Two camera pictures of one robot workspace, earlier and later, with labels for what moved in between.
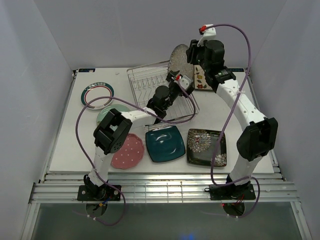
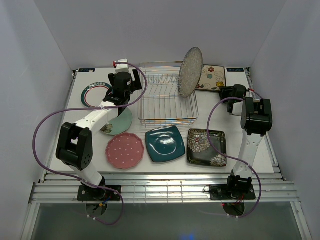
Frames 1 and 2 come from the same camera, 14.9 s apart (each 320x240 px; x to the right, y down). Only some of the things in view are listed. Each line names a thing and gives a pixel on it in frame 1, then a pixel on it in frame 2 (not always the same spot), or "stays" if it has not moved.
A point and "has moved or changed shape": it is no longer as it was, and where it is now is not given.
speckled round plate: (178, 61) has moved or changed shape
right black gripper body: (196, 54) to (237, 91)
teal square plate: (164, 144) stays
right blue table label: (236, 69) stays
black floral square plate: (201, 147) stays
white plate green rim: (96, 90) stays
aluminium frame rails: (167, 187) stays
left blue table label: (88, 70) stays
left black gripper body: (173, 90) to (127, 96)
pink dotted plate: (131, 154) stays
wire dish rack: (144, 78) has moved or changed shape
